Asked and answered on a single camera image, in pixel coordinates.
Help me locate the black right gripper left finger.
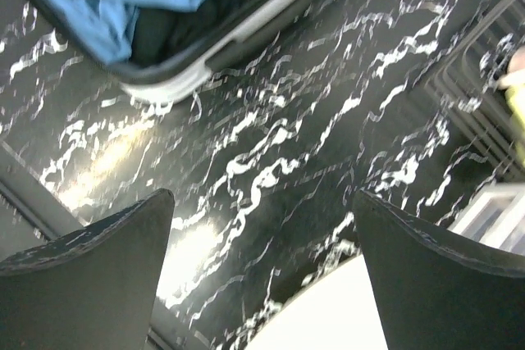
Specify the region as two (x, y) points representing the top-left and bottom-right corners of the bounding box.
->
(1, 189), (174, 349)

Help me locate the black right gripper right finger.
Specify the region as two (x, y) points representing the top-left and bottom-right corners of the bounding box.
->
(353, 190), (524, 349)

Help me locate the white black space suitcase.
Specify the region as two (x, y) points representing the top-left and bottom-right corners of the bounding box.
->
(29, 0), (312, 104)

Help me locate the black garment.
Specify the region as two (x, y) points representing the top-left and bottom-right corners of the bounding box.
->
(130, 0), (249, 67)

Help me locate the white drawer organizer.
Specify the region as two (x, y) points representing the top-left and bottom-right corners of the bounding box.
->
(449, 183), (525, 256)

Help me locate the white plastic basin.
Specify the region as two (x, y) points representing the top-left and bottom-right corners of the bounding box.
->
(246, 256), (387, 350)

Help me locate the green plastic cup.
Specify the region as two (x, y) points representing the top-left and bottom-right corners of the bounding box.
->
(500, 71), (524, 129)

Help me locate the pink plastic cup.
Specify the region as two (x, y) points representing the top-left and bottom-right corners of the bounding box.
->
(507, 46), (525, 74)

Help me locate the black wire dish rack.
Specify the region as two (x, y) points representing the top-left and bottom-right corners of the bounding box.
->
(425, 0), (524, 182)

